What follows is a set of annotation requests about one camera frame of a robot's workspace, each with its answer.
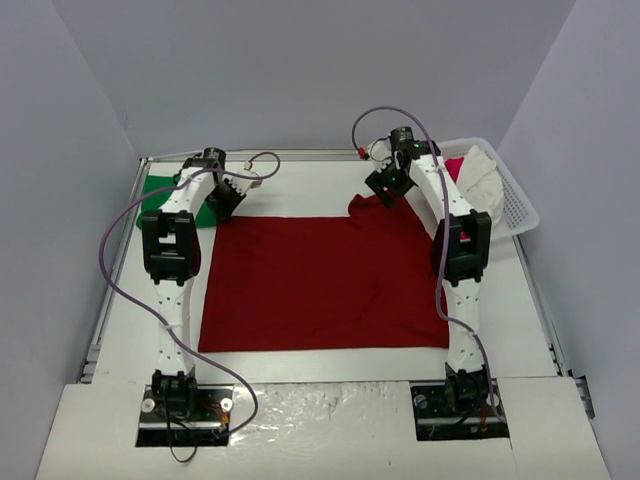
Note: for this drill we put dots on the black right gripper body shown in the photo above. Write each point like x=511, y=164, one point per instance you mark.
x=386, y=181

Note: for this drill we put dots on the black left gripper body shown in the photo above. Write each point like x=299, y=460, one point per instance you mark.
x=226, y=198

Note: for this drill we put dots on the dark red t shirt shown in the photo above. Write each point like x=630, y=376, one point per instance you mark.
x=359, y=281

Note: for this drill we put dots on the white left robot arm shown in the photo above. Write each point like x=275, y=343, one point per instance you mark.
x=172, y=258

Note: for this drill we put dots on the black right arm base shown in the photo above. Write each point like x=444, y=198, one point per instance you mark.
x=435, y=419

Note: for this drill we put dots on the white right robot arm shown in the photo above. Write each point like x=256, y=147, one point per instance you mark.
x=459, y=253

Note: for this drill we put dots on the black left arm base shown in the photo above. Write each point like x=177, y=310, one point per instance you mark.
x=202, y=420

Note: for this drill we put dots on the folded green t shirt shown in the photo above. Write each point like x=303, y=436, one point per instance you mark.
x=205, y=218

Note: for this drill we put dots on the pink t shirt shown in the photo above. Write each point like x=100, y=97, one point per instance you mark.
x=454, y=166

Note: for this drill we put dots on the cream white t shirt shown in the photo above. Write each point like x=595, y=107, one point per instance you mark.
x=480, y=183

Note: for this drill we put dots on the white plastic laundry basket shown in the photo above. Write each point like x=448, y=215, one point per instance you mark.
x=518, y=214

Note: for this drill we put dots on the white foam front board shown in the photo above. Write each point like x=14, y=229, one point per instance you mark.
x=329, y=431

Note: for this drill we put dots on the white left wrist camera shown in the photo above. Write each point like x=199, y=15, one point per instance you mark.
x=243, y=181

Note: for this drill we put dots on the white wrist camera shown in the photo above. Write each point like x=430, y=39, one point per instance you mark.
x=378, y=153
x=243, y=181

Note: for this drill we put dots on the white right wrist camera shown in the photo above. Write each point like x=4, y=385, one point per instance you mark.
x=378, y=153

